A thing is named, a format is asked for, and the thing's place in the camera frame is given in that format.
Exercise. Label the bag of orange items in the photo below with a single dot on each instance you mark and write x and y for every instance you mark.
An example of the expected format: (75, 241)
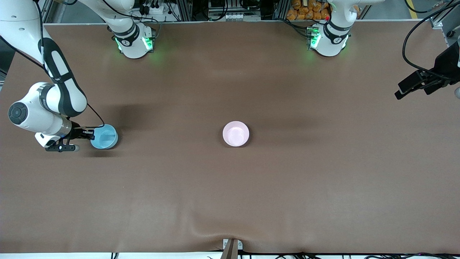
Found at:
(305, 10)

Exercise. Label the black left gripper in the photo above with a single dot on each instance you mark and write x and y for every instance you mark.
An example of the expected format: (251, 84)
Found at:
(445, 64)

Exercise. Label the brown table mat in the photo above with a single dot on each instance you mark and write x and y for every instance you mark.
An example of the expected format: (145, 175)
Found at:
(230, 198)

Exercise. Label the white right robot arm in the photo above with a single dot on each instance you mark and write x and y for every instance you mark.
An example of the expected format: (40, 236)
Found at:
(21, 21)

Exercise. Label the white power strip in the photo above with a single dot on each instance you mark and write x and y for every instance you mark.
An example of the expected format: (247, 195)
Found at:
(156, 10)
(233, 16)

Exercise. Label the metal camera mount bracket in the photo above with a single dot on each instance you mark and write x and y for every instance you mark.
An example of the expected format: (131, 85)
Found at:
(230, 251)

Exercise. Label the pink bowl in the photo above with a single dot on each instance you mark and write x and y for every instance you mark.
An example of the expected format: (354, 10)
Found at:
(235, 133)

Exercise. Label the light blue bowl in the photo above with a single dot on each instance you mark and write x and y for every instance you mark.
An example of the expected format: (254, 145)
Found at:
(105, 138)

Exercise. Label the aluminium frame profile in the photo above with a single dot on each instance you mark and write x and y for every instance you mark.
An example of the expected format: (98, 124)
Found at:
(48, 10)
(436, 24)

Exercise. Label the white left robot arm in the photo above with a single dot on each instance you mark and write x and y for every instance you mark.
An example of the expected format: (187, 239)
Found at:
(329, 43)

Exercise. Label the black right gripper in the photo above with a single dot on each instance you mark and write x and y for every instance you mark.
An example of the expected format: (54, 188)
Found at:
(76, 133)

